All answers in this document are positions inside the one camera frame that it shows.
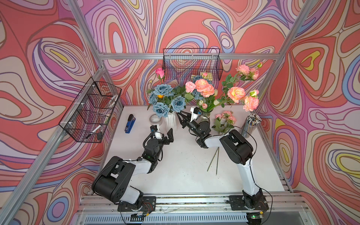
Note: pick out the magenta rose bud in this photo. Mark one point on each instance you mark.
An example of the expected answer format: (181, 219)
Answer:
(160, 74)

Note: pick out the white ribbed ceramic vase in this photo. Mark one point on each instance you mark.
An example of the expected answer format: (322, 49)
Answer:
(171, 122)

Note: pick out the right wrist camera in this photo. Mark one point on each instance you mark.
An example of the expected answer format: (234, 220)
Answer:
(195, 113)

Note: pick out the clear tape roll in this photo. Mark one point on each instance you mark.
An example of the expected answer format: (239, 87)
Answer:
(155, 120)

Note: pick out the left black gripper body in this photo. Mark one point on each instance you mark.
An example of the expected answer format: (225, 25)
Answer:
(159, 145)

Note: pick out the back black wire basket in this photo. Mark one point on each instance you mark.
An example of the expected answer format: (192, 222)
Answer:
(182, 63)

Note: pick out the clear glass vase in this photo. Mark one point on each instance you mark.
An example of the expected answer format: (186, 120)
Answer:
(205, 117)

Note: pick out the peach rose bouquet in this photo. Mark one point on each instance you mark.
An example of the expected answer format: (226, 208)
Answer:
(208, 97)

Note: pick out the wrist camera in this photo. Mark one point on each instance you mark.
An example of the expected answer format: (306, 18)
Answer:
(155, 133)
(195, 113)

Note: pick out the blue rose bouquet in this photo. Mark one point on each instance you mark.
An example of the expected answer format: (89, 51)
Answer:
(165, 99)

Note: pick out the blue black stapler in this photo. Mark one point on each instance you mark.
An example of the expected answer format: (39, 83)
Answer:
(130, 122)

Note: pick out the left black wire basket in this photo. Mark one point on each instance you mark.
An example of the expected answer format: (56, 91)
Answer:
(94, 105)

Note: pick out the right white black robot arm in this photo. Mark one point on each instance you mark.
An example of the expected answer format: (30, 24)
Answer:
(238, 149)

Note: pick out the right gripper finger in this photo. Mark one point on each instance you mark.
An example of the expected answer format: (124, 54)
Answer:
(185, 115)
(183, 120)

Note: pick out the pink peach rose spray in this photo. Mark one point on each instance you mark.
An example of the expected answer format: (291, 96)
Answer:
(230, 122)

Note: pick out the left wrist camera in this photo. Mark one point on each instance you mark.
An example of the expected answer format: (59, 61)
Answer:
(155, 133)

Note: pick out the metal mesh pencil cup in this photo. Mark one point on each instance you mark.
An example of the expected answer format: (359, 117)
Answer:
(250, 124)

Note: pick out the yellow sponge in basket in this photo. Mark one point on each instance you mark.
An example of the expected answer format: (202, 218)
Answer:
(203, 75)

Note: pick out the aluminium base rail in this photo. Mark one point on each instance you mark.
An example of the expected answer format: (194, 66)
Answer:
(279, 208)

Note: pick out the light pink rose stem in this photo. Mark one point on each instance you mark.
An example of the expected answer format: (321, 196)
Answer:
(219, 126)

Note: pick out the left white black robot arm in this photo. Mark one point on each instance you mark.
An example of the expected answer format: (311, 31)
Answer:
(113, 180)

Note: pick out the black wire basket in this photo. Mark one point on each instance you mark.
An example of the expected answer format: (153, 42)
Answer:
(182, 63)
(94, 105)

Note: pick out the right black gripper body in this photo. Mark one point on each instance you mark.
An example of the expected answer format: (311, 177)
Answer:
(193, 126)

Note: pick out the white marker in basket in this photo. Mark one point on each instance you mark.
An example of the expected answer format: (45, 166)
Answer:
(93, 131)

